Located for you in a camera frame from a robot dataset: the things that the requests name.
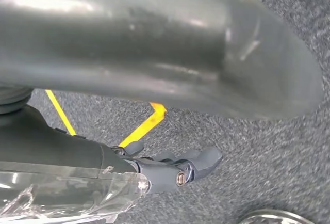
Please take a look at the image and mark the chrome stanchion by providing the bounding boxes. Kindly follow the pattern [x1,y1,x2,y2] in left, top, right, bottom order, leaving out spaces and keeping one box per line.
[238,209,315,224]

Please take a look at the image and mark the clear plastic camera guard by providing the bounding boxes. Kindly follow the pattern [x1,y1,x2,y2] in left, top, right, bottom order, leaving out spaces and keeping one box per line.
[0,161,151,224]

